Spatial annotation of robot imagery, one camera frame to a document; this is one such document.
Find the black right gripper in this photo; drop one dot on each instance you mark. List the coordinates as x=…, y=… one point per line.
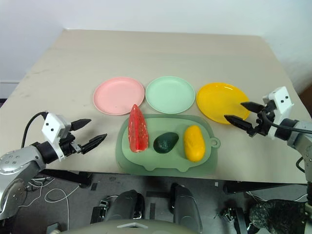
x=262, y=120

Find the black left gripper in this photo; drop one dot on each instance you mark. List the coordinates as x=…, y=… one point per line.
x=68, y=144

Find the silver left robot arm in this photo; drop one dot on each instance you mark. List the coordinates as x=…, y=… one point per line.
x=19, y=165

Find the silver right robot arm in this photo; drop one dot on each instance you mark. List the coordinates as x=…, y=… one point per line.
x=298, y=136

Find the yellow plate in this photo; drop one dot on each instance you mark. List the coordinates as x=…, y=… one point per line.
x=220, y=101

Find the pink plate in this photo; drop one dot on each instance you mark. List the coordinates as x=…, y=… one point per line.
x=118, y=95

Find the light green plate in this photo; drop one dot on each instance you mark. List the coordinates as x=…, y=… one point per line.
x=170, y=93

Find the red strawberry toy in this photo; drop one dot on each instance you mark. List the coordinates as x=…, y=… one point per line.
x=137, y=131

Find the yellow mango toy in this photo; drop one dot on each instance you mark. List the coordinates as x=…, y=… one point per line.
x=194, y=143

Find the dark green avocado toy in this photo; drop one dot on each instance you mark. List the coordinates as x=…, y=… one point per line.
x=165, y=142

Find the dark rounded left robot leg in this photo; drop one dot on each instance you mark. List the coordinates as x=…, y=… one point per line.
x=125, y=207

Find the dark rounded robot leg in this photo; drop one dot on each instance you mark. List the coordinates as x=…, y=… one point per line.
x=185, y=204
x=125, y=207

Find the green silicone tray mat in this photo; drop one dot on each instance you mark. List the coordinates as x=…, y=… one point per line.
x=165, y=161

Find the grey robot torso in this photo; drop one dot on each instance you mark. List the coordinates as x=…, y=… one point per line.
x=122, y=228

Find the dark speckled rounded object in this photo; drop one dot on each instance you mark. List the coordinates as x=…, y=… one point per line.
x=278, y=214

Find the dark rounded right robot leg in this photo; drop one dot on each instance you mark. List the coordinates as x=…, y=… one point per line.
x=185, y=204

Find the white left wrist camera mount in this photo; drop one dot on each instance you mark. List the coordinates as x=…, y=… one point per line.
x=52, y=129

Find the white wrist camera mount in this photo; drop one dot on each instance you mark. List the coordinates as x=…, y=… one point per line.
x=280, y=101
x=52, y=129

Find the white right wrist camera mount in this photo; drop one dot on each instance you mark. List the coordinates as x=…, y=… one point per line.
x=280, y=101

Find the black table frame bar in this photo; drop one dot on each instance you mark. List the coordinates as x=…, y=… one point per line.
x=65, y=176
x=264, y=186

